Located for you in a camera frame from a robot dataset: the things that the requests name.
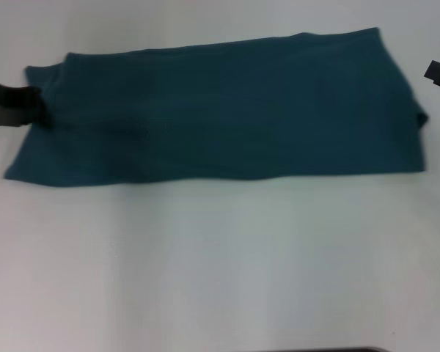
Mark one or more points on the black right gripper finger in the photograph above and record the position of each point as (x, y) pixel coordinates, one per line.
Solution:
(437, 72)

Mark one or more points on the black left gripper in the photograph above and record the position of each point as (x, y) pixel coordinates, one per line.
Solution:
(3, 104)

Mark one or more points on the teal shirt with FREE print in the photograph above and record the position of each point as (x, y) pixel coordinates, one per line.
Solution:
(223, 110)

